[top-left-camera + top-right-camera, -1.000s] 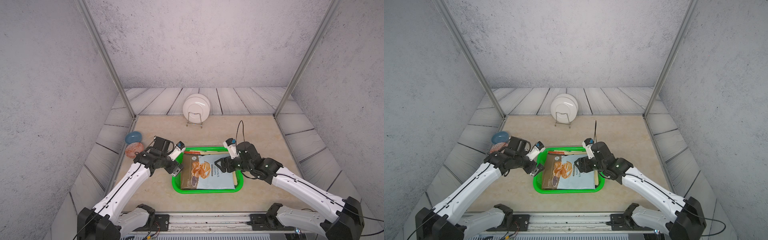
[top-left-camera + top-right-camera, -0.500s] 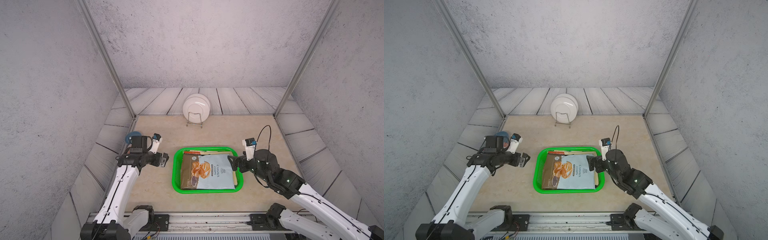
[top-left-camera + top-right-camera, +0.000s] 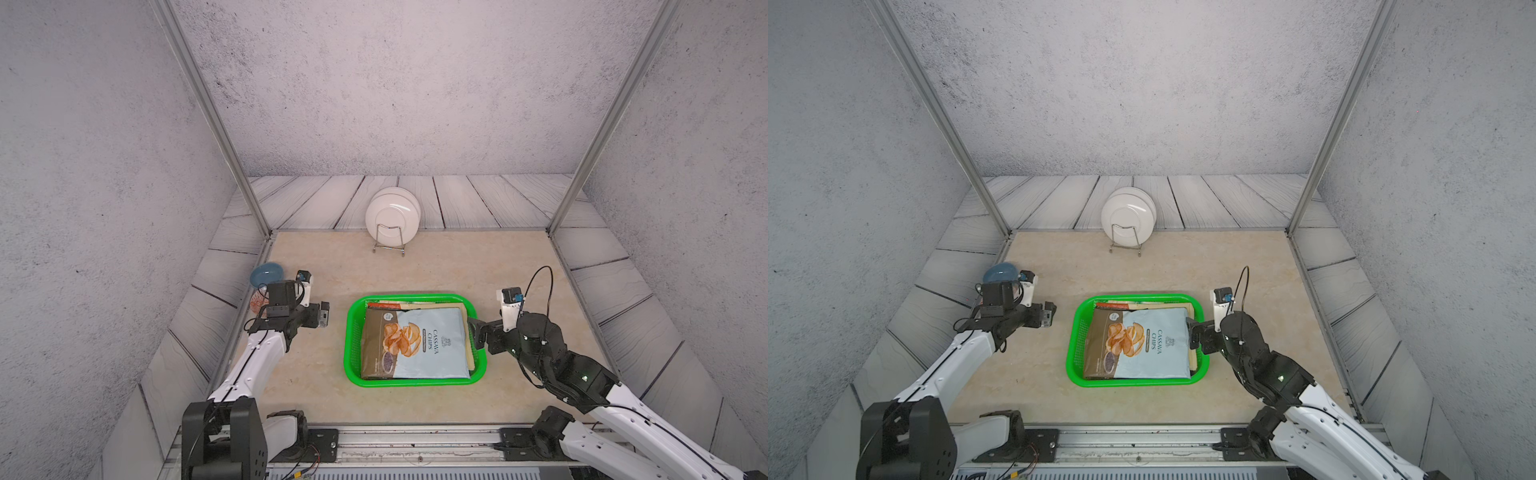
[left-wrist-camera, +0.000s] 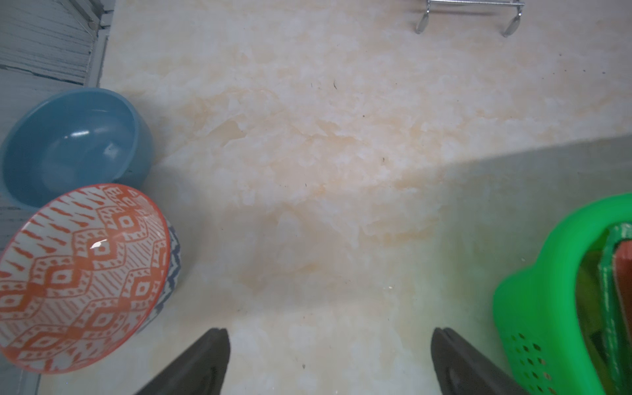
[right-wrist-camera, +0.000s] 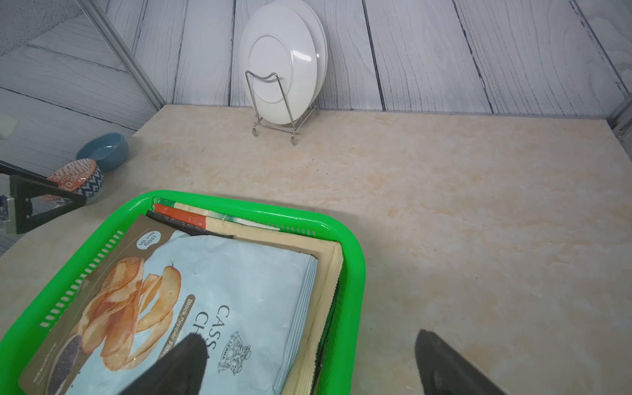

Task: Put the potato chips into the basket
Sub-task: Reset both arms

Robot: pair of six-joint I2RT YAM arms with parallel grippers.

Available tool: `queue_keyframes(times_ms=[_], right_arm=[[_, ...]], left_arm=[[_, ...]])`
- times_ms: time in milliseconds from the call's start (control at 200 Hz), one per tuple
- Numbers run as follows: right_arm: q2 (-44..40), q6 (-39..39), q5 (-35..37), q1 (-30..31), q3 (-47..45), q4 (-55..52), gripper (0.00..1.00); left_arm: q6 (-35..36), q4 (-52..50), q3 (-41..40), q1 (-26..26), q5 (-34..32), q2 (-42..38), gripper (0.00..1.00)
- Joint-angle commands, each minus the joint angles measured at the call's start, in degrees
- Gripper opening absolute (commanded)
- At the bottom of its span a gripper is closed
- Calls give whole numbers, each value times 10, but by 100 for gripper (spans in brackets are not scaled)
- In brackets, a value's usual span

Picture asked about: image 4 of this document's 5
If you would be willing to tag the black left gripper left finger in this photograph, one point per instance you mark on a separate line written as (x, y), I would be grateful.
(198, 370)

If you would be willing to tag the red patterned bowl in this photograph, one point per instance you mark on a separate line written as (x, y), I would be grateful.
(81, 277)

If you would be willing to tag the blue bowl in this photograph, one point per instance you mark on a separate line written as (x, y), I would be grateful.
(72, 140)

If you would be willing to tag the metal corner post left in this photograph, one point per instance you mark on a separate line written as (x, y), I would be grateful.
(96, 18)

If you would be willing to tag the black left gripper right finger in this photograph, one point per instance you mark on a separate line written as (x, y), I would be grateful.
(462, 370)

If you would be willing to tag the wire plate stand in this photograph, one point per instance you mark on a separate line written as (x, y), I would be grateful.
(472, 7)

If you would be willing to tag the cassava chips bag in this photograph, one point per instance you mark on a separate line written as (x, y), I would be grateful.
(622, 278)

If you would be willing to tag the green plastic basket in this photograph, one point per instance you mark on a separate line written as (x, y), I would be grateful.
(535, 311)

